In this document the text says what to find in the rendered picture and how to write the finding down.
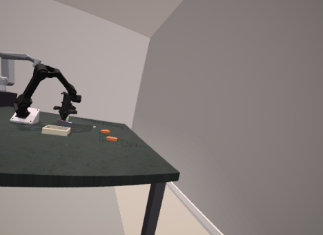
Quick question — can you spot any orange rectangular block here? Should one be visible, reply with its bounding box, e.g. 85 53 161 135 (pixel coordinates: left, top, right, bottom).
106 136 118 141

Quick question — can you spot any beige rectangular tray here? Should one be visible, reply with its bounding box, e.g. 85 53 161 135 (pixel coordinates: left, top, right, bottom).
41 125 71 136

